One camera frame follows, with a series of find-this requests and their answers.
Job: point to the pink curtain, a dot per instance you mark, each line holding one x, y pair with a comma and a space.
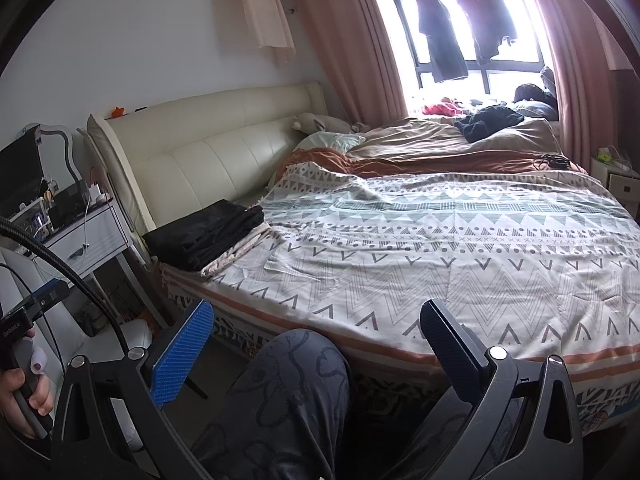
575, 60
350, 45

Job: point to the person's left hand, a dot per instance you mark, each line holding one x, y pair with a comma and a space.
40, 395

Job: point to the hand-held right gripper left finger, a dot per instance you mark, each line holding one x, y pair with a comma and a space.
182, 355

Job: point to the window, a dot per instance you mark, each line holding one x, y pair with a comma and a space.
500, 80

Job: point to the pale green pillow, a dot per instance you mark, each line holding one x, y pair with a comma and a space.
325, 141

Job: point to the red cloth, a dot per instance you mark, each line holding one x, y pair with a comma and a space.
442, 108

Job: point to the black shirt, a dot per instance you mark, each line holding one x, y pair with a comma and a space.
225, 217

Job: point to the dark hanging garment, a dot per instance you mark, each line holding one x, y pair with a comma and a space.
490, 25
442, 45

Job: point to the beige plush toy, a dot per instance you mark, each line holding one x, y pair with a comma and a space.
320, 122

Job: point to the crumpled black clothes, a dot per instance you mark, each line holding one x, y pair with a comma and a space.
487, 122

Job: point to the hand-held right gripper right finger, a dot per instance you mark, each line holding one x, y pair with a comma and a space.
450, 352

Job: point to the bed with patterned sheet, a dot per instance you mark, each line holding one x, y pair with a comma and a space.
450, 260

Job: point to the grey corrugated tube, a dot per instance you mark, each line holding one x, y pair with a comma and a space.
70, 155

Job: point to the black monitor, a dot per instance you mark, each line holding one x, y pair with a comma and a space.
20, 170

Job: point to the white nightstand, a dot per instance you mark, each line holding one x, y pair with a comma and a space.
617, 177

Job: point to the cream hanging cloth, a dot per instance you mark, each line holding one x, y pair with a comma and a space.
265, 15

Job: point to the dark cushion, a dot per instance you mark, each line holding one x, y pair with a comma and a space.
532, 95

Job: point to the white bedside table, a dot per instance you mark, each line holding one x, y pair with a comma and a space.
85, 245

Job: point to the beige and brown blanket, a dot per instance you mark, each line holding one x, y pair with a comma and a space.
425, 140

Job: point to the orange toy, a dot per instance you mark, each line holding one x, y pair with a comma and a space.
118, 111

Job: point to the green box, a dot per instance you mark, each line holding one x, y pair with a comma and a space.
606, 155

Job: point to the black box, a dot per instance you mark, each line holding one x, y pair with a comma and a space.
67, 202

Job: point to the person's right leg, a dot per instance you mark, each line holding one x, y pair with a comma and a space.
280, 400

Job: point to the folded pale patterned cloth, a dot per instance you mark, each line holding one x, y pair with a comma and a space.
235, 261

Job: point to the cream leather bed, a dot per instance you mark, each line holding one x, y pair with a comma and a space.
210, 160

